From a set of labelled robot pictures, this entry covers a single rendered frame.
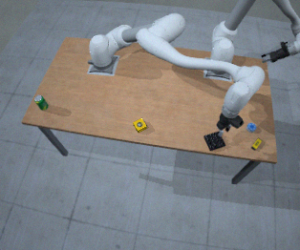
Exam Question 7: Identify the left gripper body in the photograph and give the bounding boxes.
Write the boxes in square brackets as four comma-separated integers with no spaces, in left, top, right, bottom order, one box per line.
[269,41,299,63]

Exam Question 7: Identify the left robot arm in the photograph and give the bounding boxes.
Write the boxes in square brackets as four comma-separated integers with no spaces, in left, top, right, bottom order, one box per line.
[206,0,300,79]

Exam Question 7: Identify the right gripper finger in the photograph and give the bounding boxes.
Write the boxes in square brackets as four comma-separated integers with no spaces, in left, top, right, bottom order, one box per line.
[225,125,232,132]
[217,127,224,137]

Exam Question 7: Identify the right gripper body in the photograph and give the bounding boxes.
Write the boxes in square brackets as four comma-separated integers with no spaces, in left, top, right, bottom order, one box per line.
[217,106,244,130]

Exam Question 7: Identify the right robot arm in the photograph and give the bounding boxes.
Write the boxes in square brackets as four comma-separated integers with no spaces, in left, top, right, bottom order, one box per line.
[88,13,265,114]

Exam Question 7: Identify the black knob panel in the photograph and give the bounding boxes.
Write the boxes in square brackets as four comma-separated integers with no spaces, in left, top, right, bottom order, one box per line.
[204,132,225,151]

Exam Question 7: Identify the green and yellow drink can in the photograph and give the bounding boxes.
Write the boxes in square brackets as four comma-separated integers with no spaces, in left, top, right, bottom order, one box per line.
[34,95,49,111]

